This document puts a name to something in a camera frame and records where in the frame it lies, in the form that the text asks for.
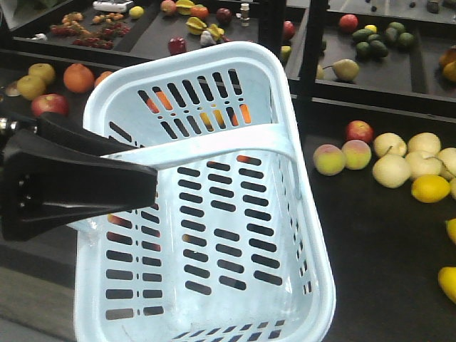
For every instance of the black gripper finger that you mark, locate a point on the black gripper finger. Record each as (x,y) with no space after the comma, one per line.
(46,185)
(63,131)

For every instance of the light blue plastic basket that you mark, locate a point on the light blue plastic basket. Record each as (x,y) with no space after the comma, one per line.
(232,249)

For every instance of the red bell pepper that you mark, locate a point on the red bell pepper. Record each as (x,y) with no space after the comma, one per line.
(176,46)

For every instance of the yellow lemon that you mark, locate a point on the yellow lemon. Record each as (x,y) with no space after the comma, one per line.
(430,188)

